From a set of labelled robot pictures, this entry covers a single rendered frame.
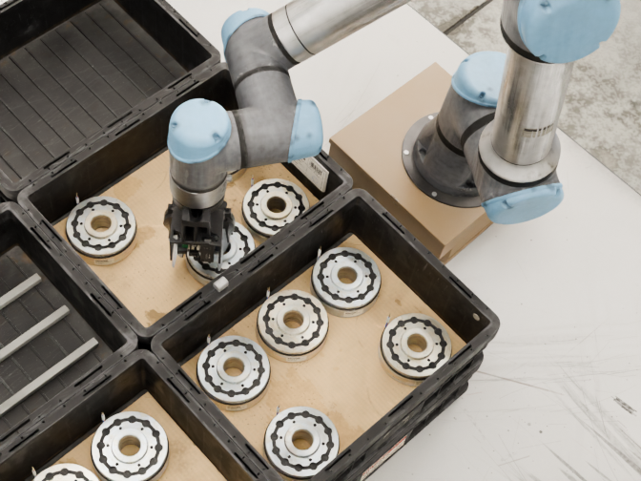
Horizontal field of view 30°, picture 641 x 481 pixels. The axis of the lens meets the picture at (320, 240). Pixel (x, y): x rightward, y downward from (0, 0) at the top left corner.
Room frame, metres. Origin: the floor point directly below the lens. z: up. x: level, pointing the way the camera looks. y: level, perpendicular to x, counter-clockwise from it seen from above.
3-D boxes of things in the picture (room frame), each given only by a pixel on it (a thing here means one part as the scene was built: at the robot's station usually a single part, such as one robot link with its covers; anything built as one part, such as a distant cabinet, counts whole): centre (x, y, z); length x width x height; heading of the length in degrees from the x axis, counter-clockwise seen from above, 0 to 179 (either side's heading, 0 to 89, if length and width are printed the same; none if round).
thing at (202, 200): (0.83, 0.17, 1.07); 0.08 x 0.08 x 0.05
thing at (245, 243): (0.86, 0.14, 0.86); 0.10 x 0.10 x 0.01
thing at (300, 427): (0.58, -0.02, 0.86); 0.05 x 0.05 x 0.01
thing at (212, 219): (0.83, 0.17, 0.99); 0.09 x 0.08 x 0.12; 7
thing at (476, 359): (0.72, -0.03, 0.87); 0.40 x 0.30 x 0.11; 142
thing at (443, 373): (0.72, -0.03, 0.92); 0.40 x 0.30 x 0.02; 142
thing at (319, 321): (0.76, 0.02, 0.86); 0.10 x 0.10 x 0.01
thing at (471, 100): (1.14, -0.21, 0.96); 0.13 x 0.12 x 0.14; 23
